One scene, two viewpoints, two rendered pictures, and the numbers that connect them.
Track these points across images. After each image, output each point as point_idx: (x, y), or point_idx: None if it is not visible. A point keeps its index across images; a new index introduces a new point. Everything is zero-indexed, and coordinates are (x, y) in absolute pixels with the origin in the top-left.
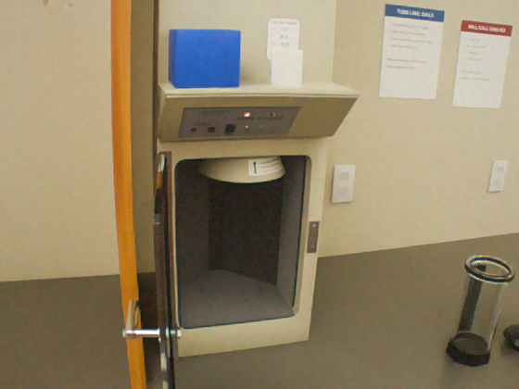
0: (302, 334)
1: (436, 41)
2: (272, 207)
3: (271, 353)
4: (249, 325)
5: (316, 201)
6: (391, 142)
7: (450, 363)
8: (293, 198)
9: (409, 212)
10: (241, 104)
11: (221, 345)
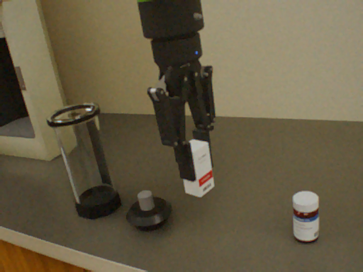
0: (45, 155)
1: None
2: None
3: (23, 161)
4: (15, 139)
5: (13, 52)
6: (219, 6)
7: (74, 207)
8: None
9: (259, 81)
10: None
11: (8, 150)
